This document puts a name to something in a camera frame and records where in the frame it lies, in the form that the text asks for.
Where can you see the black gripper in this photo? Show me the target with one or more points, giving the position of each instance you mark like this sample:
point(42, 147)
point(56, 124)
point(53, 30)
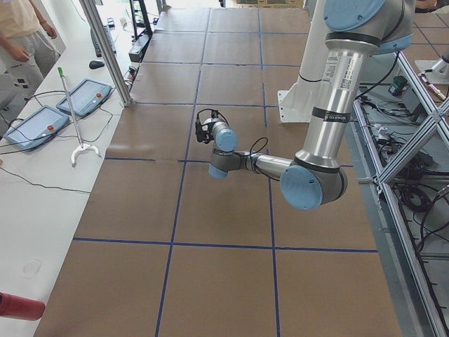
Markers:
point(208, 125)

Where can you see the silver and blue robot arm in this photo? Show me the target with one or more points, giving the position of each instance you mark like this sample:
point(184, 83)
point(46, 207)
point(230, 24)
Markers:
point(355, 30)

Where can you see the aluminium truss frame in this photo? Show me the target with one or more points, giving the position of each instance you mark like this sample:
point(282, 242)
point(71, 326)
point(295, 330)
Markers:
point(401, 130)

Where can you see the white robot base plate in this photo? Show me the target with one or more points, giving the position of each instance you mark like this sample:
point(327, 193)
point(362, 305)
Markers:
point(295, 106)

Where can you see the person in beige clothes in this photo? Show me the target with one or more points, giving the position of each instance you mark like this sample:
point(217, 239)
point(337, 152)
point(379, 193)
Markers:
point(27, 48)

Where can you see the white reacher grabber stick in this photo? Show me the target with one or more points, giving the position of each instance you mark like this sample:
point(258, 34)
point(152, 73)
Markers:
point(82, 146)

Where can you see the brown paper table cover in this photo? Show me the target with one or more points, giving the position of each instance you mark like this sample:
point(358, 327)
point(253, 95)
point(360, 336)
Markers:
point(163, 249)

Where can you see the red bottle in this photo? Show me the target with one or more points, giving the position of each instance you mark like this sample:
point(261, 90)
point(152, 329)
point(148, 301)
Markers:
point(16, 307)

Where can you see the blue teach pendant far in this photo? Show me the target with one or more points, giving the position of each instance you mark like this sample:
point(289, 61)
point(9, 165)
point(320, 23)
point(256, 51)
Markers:
point(88, 95)

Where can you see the black computer mouse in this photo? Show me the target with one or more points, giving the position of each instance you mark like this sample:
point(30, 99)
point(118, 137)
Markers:
point(96, 64)

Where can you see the grey aluminium frame post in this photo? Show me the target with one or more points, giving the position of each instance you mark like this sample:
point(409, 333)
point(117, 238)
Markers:
point(95, 22)

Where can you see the blue teach pendant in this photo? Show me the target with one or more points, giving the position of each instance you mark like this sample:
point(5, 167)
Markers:
point(38, 128)
point(88, 95)

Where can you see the blue teach pendant near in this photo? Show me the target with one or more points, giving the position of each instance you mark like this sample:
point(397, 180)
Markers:
point(38, 128)

